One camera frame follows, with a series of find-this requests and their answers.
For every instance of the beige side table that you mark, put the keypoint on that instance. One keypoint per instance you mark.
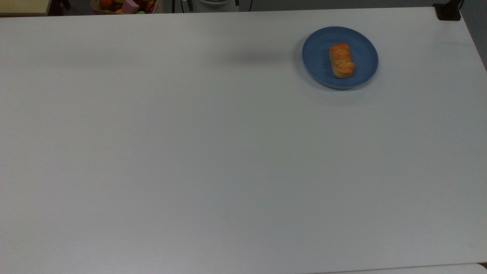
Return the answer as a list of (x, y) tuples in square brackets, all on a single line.
[(23, 7)]

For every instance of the black table clamp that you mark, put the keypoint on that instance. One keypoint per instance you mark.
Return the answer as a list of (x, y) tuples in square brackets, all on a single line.
[(448, 11)]

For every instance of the orange-brown bread roll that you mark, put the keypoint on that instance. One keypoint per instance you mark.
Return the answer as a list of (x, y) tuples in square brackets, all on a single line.
[(341, 61)]

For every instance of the basket of toy fruit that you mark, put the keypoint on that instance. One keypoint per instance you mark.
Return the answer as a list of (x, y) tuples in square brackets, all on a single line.
[(99, 10)]

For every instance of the blue round plate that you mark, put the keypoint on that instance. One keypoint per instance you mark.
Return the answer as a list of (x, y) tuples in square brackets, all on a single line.
[(361, 45)]

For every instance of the pink toy block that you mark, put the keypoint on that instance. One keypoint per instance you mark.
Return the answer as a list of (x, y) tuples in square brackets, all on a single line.
[(130, 7)]

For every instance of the orange toy fruit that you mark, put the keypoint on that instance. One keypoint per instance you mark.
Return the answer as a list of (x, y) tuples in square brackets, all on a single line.
[(106, 3)]

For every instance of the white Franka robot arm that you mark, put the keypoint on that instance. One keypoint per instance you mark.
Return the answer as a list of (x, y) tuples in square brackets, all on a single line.
[(216, 3)]

